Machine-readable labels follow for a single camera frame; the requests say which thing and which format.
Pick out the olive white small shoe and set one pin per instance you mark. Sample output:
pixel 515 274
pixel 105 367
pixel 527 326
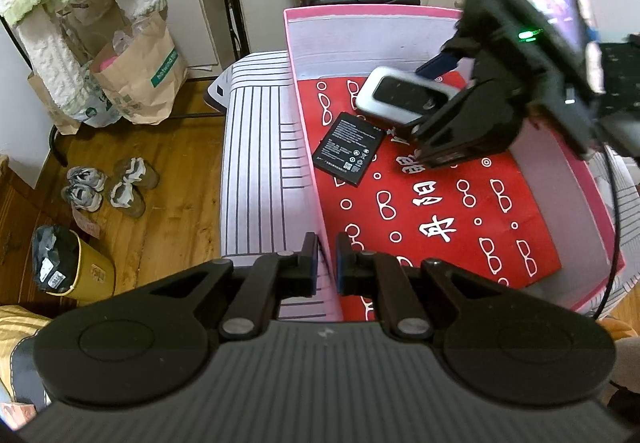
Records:
pixel 137 171
pixel 126 198

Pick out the brown paper bag green label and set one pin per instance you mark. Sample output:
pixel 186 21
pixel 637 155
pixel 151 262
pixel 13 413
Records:
pixel 145 73

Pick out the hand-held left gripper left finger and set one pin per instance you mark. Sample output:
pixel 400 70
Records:
pixel 310 268

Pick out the yellow trash bin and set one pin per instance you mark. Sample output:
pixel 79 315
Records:
pixel 85 268

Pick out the black flat battery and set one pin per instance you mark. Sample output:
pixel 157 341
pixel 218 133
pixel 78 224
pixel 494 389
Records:
pixel 348 148

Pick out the pink storage box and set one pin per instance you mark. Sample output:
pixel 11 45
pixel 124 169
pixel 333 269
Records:
pixel 305 48

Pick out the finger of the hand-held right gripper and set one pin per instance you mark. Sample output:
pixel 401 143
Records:
pixel 436 65
pixel 465 128

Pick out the yellow quilt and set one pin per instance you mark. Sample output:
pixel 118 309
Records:
pixel 22 328

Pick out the black clothes rack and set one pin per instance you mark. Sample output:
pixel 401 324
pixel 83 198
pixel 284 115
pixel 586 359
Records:
pixel 59 143

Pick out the striped white cloth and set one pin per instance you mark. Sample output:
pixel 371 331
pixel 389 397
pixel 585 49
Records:
pixel 260 163

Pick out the grey white small sneaker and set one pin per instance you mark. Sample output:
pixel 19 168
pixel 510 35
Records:
pixel 87 175
pixel 80 197

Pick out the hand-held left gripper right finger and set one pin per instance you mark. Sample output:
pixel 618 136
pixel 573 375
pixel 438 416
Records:
pixel 342 268

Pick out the white green plastic bag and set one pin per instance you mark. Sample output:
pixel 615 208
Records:
pixel 92 103

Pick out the white black pocket router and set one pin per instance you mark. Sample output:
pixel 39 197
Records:
pixel 395 95

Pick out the plain brown paper bag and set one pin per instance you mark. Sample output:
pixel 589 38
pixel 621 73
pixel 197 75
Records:
pixel 55 108

